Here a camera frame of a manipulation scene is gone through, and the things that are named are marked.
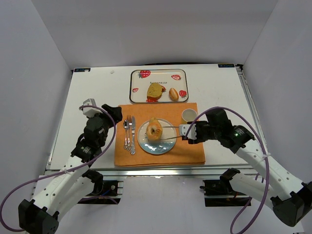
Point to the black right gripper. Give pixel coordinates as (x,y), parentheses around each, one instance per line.
(195,131)

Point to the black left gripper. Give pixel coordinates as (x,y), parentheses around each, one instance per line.
(113,112)

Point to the metal serving tongs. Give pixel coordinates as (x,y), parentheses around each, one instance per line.
(170,133)

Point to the oblong golden bread roll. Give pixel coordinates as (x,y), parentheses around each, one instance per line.
(153,119)

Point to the bagel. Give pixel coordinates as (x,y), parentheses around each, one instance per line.
(154,131)

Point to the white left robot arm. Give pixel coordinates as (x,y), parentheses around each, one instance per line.
(75,180)

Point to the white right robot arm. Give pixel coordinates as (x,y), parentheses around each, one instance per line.
(287,196)

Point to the brown bread slice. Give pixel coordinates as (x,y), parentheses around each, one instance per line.
(155,91)

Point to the small round bread bun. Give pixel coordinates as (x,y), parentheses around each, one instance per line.
(173,94)

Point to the silver spoon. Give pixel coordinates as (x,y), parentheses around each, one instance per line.
(125,125)

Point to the silver fork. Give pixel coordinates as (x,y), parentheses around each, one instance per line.
(129,125)

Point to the yellow mug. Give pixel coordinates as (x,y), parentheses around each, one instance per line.
(188,115)

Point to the orange placemat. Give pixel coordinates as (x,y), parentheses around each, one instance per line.
(182,152)

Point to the white and blue plate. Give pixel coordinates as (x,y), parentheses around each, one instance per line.
(154,147)

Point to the strawberry print white tray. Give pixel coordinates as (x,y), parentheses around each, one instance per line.
(169,78)

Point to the silver knife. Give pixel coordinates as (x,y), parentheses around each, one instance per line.
(133,127)

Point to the left blue table label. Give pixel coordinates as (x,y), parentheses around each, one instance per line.
(76,70)

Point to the blue table label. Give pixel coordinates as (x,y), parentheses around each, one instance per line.
(226,65)
(76,70)

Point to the right blue table label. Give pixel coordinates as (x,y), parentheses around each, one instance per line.
(226,65)

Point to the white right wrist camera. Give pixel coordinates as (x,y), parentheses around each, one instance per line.
(187,131)

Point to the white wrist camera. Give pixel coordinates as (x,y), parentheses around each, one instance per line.
(187,131)
(88,108)

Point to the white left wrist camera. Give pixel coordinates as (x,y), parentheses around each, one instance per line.
(88,108)

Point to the aluminium table frame rail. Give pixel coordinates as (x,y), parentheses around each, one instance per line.
(188,171)

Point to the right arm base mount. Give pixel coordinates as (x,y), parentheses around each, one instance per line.
(216,196)

